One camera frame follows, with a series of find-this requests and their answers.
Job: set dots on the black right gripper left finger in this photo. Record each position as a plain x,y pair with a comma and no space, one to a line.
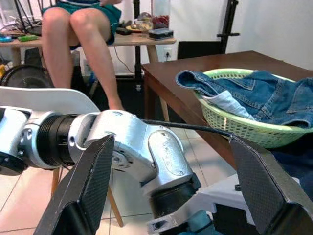
80,191

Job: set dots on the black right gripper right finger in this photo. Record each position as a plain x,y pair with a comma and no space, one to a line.
269,191

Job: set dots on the blue denim shorts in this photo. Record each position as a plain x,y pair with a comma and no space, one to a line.
269,98

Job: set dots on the navy blue garment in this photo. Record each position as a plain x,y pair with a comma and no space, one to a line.
298,161

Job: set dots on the green plastic basket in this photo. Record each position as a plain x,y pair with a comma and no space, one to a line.
232,124

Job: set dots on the white chair with wooden legs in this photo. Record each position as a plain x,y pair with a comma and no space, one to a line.
49,98

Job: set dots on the black floor fan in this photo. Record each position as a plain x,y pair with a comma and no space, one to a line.
27,76

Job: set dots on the black stand pole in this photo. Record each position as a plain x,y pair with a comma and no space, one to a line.
137,61

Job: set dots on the person in teal shorts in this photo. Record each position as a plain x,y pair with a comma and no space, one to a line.
58,49

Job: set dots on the dark brown wooden table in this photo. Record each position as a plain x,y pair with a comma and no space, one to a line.
176,73

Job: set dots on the black flat panel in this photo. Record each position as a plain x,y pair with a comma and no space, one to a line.
200,50

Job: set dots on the light wooden desk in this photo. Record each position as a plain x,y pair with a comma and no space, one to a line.
132,40

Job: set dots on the green plastic item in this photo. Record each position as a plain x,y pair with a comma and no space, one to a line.
27,38

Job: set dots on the black wallet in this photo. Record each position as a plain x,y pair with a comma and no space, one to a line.
123,31

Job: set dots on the black tripod stand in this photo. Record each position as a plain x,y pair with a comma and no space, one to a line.
228,24

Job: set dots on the black rectangular case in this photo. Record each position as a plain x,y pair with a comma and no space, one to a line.
161,33

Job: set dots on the glass bowl of snacks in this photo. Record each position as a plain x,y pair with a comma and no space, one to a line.
144,24

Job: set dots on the clear jar with red contents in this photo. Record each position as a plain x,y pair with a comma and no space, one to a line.
161,14

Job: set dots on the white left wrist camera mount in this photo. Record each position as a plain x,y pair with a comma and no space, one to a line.
220,193

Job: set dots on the white wall outlet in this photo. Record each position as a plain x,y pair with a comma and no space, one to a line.
167,52

